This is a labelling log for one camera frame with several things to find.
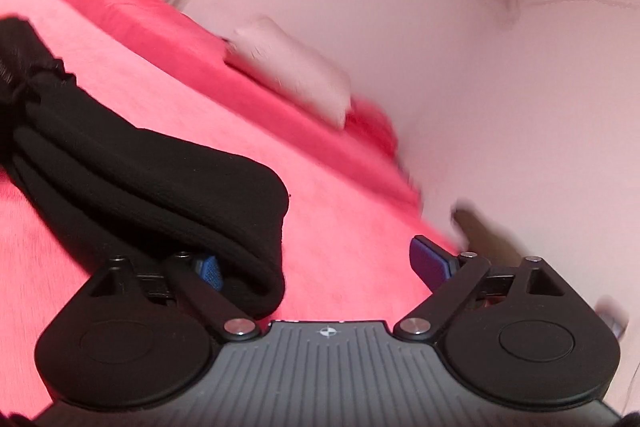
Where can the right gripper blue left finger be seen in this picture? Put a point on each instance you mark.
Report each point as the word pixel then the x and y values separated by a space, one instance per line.
pixel 208 271

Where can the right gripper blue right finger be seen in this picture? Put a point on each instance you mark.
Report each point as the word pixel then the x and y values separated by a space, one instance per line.
pixel 433 265

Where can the black pants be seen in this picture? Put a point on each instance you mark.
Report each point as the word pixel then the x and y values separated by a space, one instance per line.
pixel 106 187

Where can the pink bed blanket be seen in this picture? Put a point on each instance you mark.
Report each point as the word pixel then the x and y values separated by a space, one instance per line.
pixel 345 251

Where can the white pillow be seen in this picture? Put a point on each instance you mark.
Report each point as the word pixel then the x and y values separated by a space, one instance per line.
pixel 283 64

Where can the red bed sheet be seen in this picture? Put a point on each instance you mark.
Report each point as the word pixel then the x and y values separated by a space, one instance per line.
pixel 364 150

